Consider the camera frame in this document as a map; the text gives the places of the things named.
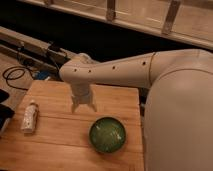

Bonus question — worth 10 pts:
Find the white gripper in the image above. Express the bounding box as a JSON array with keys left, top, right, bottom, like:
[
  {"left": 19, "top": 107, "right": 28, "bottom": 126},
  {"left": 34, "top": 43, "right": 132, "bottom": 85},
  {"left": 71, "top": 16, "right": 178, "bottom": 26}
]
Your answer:
[{"left": 70, "top": 83, "right": 97, "bottom": 113}]

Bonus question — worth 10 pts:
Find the black cable loop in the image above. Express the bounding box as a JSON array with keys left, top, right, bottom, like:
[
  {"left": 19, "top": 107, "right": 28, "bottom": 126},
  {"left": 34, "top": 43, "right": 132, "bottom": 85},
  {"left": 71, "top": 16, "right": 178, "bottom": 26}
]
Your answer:
[{"left": 2, "top": 65, "right": 35, "bottom": 91}]

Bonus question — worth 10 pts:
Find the black object at left edge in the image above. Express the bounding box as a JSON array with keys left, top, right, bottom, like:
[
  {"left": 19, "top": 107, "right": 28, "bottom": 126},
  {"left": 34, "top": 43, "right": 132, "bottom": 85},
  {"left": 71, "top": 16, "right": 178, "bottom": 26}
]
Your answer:
[{"left": 0, "top": 89, "right": 14, "bottom": 133}]

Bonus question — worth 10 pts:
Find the white plastic bottle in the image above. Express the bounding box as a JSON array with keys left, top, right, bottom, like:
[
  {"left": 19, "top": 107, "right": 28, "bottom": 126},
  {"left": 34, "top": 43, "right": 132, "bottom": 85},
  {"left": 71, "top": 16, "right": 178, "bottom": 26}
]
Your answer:
[{"left": 21, "top": 100, "right": 39, "bottom": 134}]

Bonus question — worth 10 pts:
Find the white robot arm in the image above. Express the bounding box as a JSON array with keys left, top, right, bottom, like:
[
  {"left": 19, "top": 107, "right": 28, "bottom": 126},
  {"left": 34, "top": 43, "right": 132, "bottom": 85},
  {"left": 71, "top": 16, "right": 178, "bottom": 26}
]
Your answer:
[{"left": 60, "top": 49, "right": 213, "bottom": 171}]

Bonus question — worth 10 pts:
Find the black clamp on rail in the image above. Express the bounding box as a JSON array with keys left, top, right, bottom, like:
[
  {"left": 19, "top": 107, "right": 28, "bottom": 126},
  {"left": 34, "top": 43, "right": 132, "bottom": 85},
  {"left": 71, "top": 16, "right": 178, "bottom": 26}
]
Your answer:
[{"left": 48, "top": 42, "right": 67, "bottom": 57}]

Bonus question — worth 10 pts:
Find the green ceramic bowl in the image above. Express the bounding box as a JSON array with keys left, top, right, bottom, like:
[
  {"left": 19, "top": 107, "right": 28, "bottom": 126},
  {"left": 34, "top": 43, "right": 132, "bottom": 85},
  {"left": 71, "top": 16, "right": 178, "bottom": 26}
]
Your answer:
[{"left": 88, "top": 117, "right": 126, "bottom": 153}]

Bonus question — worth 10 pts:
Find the metal window frame rail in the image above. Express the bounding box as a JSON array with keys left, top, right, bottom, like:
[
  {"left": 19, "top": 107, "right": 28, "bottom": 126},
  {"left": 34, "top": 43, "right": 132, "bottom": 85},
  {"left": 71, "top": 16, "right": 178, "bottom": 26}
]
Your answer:
[{"left": 0, "top": 26, "right": 76, "bottom": 71}]

